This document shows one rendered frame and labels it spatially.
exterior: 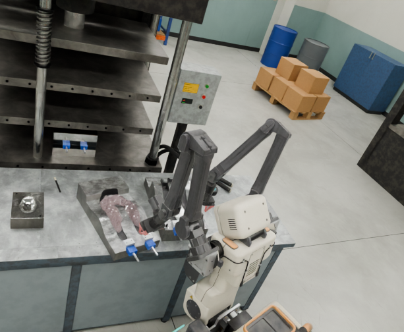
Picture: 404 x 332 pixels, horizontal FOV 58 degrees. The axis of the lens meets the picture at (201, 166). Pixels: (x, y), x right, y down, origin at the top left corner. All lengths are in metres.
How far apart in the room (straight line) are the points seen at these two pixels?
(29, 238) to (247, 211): 1.08
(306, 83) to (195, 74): 4.34
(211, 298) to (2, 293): 1.06
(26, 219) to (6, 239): 0.12
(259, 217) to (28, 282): 1.22
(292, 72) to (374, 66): 2.34
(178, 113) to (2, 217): 1.29
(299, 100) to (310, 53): 2.37
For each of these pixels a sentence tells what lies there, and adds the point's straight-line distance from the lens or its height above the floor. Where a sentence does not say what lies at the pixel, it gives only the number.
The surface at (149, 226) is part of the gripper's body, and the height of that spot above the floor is 1.07.
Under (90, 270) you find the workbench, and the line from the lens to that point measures 2.11.
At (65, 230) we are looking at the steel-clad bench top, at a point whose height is 0.80.
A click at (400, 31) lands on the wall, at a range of 9.25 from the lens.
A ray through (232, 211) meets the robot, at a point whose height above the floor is 1.36.
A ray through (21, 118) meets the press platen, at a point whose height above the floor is 1.03.
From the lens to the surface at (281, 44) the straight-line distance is 8.93.
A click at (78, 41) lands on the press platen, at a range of 2.29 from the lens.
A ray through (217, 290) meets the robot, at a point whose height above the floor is 0.91.
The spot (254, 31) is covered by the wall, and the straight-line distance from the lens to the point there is 9.83.
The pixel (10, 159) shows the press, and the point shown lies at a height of 0.78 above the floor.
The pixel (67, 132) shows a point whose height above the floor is 0.96.
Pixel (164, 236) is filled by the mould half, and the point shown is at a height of 0.84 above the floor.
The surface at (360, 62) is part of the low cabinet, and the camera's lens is 8.97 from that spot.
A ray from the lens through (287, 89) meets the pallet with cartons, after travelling 6.65.
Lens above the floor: 2.27
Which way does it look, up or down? 32 degrees down
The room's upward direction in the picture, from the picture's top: 19 degrees clockwise
